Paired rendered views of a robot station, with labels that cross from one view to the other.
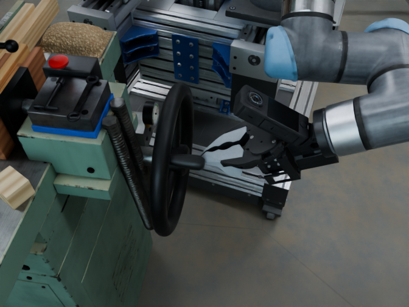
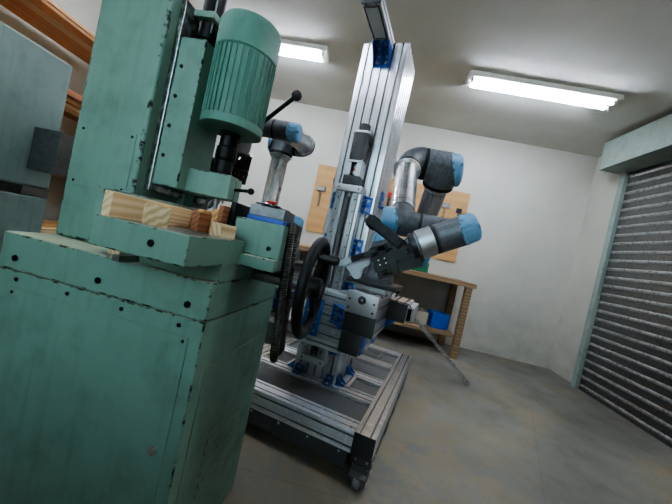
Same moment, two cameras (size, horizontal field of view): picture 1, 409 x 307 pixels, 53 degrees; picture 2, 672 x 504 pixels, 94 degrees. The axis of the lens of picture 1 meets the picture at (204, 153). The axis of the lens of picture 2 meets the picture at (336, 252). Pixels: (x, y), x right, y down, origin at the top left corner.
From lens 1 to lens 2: 62 cm
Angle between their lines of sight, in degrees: 49
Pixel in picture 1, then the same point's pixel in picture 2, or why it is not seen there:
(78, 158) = (265, 237)
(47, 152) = (248, 231)
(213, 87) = (326, 340)
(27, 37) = not seen: hidden behind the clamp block
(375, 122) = (440, 226)
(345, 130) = (425, 232)
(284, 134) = (391, 237)
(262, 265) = not seen: outside the picture
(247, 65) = (356, 304)
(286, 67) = (392, 217)
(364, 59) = (431, 219)
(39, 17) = not seen: hidden behind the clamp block
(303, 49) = (401, 211)
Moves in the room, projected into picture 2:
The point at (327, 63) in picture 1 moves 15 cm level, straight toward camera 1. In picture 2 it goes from (413, 218) to (405, 208)
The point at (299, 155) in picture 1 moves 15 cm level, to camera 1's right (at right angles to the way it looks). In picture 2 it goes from (398, 259) to (457, 272)
